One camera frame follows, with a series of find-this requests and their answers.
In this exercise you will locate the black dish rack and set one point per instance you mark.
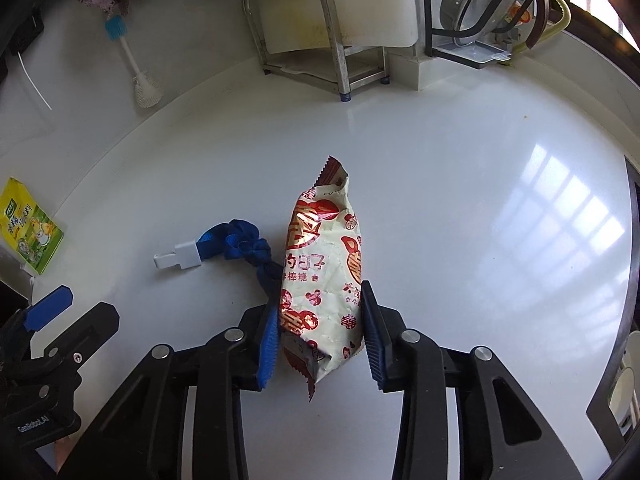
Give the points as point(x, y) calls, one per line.
point(472, 52)

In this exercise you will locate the steel board rack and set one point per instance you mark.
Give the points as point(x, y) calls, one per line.
point(340, 55)

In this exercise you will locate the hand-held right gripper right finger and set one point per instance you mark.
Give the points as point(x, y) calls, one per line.
point(372, 340)

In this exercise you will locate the white bottle brush blue grip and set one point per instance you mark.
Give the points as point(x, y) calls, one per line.
point(130, 65)

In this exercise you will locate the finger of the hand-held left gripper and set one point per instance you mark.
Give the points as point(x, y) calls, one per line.
point(85, 330)
point(50, 307)

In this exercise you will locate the brown rimmed pan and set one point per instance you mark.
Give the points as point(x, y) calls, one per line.
point(540, 5)

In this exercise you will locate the yellow seasoning pouch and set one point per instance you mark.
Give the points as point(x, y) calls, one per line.
point(30, 230)

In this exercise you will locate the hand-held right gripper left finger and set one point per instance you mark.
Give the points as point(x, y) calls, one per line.
point(267, 345)

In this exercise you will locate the red white snack packet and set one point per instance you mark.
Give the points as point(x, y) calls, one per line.
point(320, 270)

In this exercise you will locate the white cutting board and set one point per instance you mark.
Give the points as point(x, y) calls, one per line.
point(370, 0)

